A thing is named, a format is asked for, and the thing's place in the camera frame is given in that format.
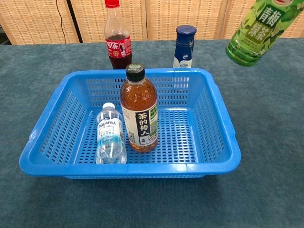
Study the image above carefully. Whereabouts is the brown tea bottle black cap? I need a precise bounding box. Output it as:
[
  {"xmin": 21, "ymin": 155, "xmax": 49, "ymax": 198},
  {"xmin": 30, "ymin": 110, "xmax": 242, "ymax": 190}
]
[{"xmin": 120, "ymin": 63, "xmax": 159, "ymax": 153}]

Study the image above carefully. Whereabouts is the clear Aquafina water bottle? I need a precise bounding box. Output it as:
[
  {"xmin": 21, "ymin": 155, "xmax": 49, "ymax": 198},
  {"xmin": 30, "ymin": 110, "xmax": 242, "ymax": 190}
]
[{"xmin": 95, "ymin": 102, "xmax": 128, "ymax": 165}]

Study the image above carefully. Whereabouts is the blue white milk bottle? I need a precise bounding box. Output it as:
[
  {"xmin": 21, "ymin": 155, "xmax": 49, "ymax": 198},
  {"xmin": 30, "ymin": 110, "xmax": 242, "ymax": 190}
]
[{"xmin": 172, "ymin": 25, "xmax": 197, "ymax": 69}]

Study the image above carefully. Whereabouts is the green tea bottle green cap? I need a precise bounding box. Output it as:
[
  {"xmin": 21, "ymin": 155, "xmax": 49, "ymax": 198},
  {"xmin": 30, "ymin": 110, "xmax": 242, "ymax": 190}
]
[{"xmin": 225, "ymin": 0, "xmax": 304, "ymax": 67}]

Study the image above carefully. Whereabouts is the blue perforated plastic basket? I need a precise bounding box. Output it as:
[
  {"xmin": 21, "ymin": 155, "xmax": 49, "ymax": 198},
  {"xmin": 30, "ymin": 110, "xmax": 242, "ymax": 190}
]
[{"xmin": 19, "ymin": 68, "xmax": 242, "ymax": 179}]

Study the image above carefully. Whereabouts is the cola bottle red cap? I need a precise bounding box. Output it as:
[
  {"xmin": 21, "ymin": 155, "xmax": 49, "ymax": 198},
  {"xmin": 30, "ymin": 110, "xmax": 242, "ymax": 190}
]
[{"xmin": 104, "ymin": 0, "xmax": 133, "ymax": 70}]

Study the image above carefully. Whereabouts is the teal table cloth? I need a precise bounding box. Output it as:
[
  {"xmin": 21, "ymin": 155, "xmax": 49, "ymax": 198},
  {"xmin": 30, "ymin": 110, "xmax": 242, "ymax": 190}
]
[{"xmin": 0, "ymin": 38, "xmax": 304, "ymax": 228}]

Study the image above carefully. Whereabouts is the bamboo folding screen panel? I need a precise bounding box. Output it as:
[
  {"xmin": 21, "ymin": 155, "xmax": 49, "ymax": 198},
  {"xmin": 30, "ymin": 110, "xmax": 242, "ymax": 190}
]
[
  {"xmin": 145, "ymin": 0, "xmax": 229, "ymax": 40},
  {"xmin": 0, "ymin": 0, "xmax": 80, "ymax": 45},
  {"xmin": 222, "ymin": 0, "xmax": 304, "ymax": 40},
  {"xmin": 70, "ymin": 0, "xmax": 148, "ymax": 43}
]

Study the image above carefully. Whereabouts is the thin black cable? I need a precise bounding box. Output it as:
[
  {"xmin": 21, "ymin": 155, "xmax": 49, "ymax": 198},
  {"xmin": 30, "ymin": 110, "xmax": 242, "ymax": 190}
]
[{"xmin": 56, "ymin": 0, "xmax": 67, "ymax": 44}]

